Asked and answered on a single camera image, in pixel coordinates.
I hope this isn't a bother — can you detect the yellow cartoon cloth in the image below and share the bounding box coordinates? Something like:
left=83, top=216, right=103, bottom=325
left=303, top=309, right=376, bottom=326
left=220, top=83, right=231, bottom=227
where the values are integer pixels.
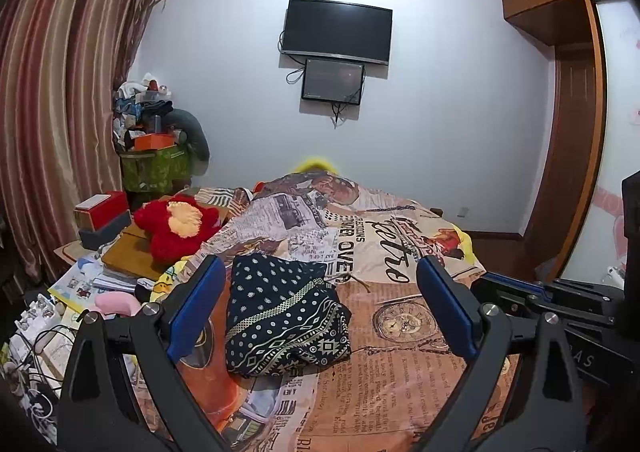
left=136, top=259, right=193, bottom=305

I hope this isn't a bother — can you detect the red box with white lid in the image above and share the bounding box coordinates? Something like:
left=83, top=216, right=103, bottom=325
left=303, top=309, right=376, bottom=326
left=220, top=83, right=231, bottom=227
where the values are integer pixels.
left=74, top=191, right=130, bottom=229

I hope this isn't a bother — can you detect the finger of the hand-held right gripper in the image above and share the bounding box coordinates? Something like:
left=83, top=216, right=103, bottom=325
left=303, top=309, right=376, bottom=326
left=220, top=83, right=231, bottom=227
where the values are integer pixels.
left=524, top=296, right=629, bottom=334
left=471, top=271, right=626, bottom=306

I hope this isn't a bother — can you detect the orange box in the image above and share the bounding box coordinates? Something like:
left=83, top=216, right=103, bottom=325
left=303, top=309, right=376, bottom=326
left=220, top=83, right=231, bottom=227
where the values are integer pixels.
left=134, top=132, right=177, bottom=152

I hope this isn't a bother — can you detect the pile of clothes and bags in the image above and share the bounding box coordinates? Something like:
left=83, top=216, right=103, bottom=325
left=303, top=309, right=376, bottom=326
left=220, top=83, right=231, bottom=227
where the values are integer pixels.
left=112, top=73, right=176, bottom=138

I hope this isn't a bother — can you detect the red plush toy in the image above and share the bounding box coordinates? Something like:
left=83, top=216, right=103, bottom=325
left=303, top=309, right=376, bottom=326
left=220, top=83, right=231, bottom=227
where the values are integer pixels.
left=134, top=197, right=221, bottom=264

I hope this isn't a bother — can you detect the black wall television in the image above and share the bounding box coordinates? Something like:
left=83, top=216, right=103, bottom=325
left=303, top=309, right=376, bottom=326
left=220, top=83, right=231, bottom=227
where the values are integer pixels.
left=281, top=0, right=393, bottom=67

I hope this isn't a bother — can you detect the white wardrobe with wooden frame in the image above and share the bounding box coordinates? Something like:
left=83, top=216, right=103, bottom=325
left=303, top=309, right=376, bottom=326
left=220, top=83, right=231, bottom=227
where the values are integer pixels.
left=547, top=0, right=640, bottom=293

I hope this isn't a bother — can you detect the small black wall monitor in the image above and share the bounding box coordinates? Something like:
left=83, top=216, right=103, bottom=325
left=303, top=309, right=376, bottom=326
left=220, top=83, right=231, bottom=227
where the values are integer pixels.
left=301, top=58, right=366, bottom=106

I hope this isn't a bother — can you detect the green storage bag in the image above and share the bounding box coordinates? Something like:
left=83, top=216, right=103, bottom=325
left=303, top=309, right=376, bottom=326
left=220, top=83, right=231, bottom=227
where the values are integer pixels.
left=120, top=146, right=193, bottom=193

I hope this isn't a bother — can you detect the dark grey box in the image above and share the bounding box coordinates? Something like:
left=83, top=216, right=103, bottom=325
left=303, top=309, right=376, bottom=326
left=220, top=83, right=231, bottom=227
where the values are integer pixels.
left=80, top=211, right=135, bottom=251

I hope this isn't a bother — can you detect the white power strip with cables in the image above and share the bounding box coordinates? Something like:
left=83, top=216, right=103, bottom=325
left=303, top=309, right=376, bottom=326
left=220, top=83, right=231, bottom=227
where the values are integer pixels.
left=0, top=297, right=71, bottom=433

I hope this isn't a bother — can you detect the grey bolster pillow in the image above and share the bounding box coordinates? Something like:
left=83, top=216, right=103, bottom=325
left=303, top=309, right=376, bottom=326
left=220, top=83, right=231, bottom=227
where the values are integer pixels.
left=162, top=108, right=211, bottom=178

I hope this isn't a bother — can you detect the navy patterned dress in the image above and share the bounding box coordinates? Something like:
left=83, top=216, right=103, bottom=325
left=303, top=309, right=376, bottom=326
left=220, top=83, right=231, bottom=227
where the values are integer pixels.
left=224, top=253, right=352, bottom=379

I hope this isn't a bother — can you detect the yellow pillow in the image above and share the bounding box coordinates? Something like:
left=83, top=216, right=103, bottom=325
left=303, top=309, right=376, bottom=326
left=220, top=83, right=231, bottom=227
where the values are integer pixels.
left=292, top=157, right=341, bottom=176

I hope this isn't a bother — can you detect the dark wooden door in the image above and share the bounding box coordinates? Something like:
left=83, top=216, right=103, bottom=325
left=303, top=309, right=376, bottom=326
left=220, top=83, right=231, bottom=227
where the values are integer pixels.
left=525, top=44, right=588, bottom=273

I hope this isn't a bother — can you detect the pink door sticker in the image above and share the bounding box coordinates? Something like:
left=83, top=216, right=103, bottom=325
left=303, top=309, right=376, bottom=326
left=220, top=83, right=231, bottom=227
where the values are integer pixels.
left=595, top=184, right=632, bottom=273

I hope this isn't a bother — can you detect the printed bed sheet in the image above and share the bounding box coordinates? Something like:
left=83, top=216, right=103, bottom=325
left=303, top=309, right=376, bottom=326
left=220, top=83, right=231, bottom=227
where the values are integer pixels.
left=135, top=171, right=521, bottom=452

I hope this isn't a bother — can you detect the striped brown curtain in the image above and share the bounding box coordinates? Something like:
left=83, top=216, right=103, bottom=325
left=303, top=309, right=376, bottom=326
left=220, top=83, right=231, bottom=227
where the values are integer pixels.
left=0, top=0, right=173, bottom=278

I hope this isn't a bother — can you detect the stack of papers and books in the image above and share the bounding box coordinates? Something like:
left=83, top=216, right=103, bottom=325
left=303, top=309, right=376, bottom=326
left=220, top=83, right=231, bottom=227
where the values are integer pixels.
left=50, top=252, right=151, bottom=314

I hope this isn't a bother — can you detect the brown cardboard board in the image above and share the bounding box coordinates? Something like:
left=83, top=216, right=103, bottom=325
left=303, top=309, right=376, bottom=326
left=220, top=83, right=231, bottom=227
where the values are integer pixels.
left=101, top=219, right=168, bottom=280

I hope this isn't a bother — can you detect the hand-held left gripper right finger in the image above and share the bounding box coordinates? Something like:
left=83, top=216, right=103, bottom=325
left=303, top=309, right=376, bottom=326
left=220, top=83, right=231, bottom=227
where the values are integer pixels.
left=416, top=254, right=587, bottom=452

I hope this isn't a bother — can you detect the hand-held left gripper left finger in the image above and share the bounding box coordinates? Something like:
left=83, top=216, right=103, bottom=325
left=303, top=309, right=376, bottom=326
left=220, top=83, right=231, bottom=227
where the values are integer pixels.
left=56, top=254, right=228, bottom=452

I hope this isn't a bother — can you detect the pink soft toy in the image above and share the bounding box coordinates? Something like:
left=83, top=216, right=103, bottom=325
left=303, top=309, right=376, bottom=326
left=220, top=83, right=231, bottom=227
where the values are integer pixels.
left=95, top=293, right=143, bottom=318

